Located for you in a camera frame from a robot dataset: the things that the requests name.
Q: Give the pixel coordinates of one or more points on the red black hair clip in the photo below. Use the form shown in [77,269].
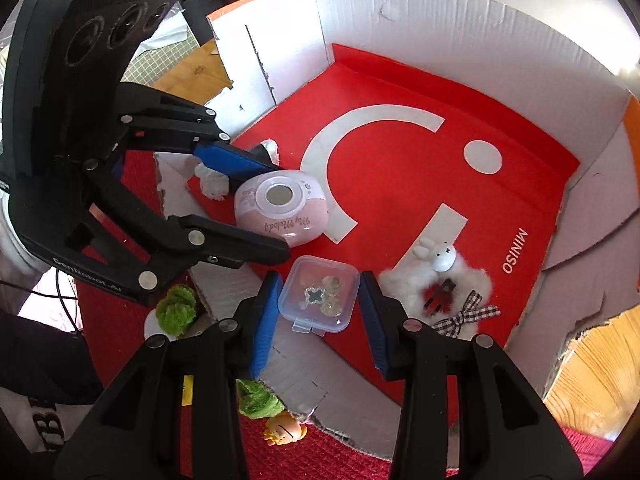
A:
[440,296]

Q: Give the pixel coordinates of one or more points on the red knitted mat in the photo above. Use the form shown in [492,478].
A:
[120,340]

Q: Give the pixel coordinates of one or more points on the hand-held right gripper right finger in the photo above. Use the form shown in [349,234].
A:
[374,325]

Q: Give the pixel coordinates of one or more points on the brown cardboard piece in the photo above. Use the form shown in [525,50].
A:
[195,75]

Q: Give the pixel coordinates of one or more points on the checkered ribbon bow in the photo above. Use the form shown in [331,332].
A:
[462,312]

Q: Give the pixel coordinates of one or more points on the grid cutting mat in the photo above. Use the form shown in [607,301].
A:
[155,67]

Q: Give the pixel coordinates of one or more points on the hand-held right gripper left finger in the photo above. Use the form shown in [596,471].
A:
[265,325]

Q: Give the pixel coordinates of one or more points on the small clear plastic box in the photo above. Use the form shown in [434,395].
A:
[320,295]

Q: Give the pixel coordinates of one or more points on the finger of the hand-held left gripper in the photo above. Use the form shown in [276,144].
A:
[250,251]
[225,157]

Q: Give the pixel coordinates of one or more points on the green plush piece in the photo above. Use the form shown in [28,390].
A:
[260,400]

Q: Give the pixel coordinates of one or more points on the dark cloth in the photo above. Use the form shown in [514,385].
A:
[45,360]

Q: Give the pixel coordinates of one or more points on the person's white printed shirt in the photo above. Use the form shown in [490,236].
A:
[55,422]

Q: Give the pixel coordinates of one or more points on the white plush rabbit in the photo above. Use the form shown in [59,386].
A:
[440,257]

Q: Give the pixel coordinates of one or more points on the yellow-haired figurine head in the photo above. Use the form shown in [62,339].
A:
[285,430]

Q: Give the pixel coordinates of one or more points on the white cardboard box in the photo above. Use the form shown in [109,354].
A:
[450,35]

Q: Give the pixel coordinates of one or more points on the white rounded object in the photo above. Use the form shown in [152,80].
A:
[280,222]

